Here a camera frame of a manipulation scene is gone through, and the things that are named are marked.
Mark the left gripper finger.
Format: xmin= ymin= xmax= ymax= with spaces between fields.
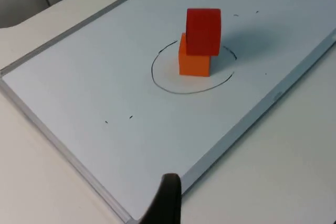
xmin=138 ymin=173 xmax=182 ymax=224

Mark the red cube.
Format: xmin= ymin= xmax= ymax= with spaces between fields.
xmin=185 ymin=8 xmax=222 ymax=57

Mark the grey-framed whiteboard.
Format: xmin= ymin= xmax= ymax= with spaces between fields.
xmin=0 ymin=0 xmax=336 ymax=223

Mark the orange cube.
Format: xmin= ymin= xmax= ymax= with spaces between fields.
xmin=178 ymin=32 xmax=212 ymax=77

